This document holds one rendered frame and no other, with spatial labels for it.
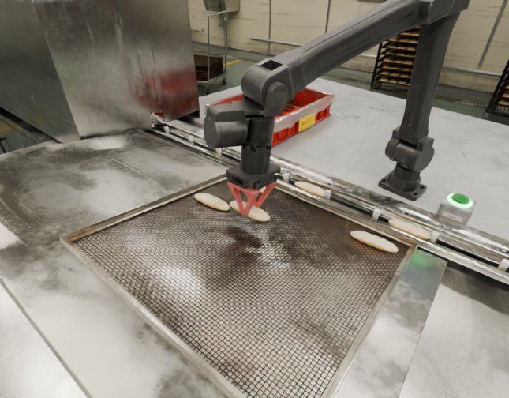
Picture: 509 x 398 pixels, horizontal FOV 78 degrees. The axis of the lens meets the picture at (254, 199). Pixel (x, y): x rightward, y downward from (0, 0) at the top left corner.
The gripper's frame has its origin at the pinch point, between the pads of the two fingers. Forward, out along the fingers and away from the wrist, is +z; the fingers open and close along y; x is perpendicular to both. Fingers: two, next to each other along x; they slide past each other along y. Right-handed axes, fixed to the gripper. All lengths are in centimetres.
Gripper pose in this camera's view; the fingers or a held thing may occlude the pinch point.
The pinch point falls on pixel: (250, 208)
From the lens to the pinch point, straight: 66.5
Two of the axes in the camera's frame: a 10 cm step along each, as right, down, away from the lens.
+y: -6.0, 3.3, -7.2
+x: 7.9, 3.6, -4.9
